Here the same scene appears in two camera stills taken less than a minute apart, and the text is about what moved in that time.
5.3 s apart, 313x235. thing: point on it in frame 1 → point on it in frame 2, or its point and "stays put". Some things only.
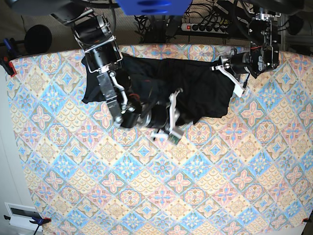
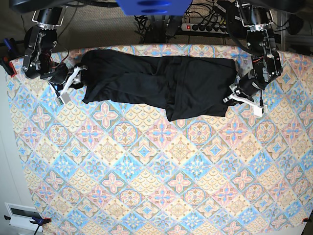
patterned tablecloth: (249, 172) stays put
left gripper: (154, 116) → (58, 74)
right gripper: (240, 63) → (250, 87)
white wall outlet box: (21, 215) stays put
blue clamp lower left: (40, 221) stays put
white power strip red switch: (206, 28) stays put
